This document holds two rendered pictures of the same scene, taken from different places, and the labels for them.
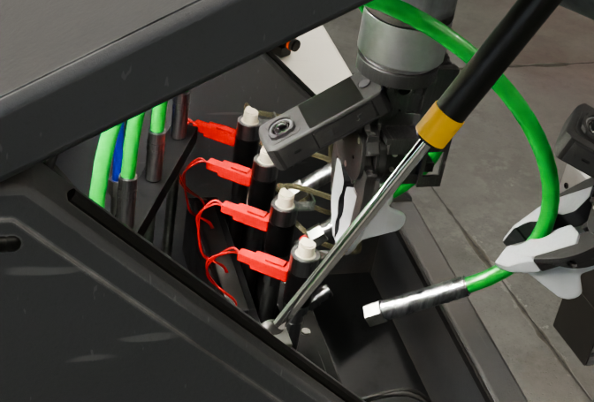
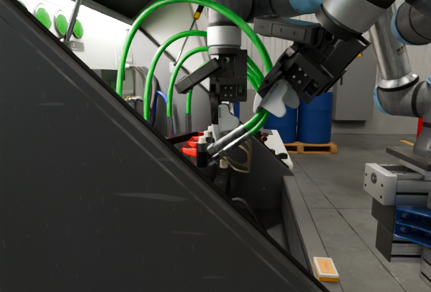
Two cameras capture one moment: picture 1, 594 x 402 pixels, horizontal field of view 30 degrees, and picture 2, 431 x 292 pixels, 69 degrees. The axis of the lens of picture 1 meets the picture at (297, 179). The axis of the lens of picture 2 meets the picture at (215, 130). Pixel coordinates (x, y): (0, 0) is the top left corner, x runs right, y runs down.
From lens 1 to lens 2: 0.65 m
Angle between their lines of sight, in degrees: 34
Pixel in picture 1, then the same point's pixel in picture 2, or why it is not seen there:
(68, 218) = not seen: outside the picture
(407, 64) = (219, 41)
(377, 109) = (213, 65)
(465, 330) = (296, 205)
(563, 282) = (276, 106)
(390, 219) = (231, 122)
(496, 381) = (303, 220)
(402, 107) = (227, 68)
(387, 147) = (220, 82)
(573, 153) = (257, 25)
